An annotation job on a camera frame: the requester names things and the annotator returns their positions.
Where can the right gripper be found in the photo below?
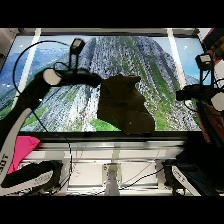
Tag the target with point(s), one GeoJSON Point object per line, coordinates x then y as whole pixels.
{"type": "Point", "coordinates": [195, 92]}

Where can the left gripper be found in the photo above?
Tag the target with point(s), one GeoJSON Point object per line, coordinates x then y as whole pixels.
{"type": "Point", "coordinates": [83, 78]}

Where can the olive green pants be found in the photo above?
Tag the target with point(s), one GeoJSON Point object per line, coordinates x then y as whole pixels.
{"type": "Point", "coordinates": [125, 106]}

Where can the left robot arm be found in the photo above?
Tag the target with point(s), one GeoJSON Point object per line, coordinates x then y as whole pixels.
{"type": "Point", "coordinates": [28, 98]}

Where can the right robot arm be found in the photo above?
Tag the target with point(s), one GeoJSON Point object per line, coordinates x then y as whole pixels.
{"type": "Point", "coordinates": [218, 101]}

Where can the pink garment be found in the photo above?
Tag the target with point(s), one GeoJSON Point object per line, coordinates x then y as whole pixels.
{"type": "Point", "coordinates": [23, 150]}

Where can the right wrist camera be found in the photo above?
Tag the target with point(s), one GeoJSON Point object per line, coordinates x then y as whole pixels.
{"type": "Point", "coordinates": [204, 62]}

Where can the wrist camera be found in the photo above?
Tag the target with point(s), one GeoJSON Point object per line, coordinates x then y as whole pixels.
{"type": "Point", "coordinates": [204, 62]}
{"type": "Point", "coordinates": [77, 45]}

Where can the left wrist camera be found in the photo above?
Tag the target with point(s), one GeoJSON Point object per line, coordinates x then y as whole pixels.
{"type": "Point", "coordinates": [77, 45]}

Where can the silver frame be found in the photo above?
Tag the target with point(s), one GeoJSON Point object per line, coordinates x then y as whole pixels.
{"type": "Point", "coordinates": [112, 174]}

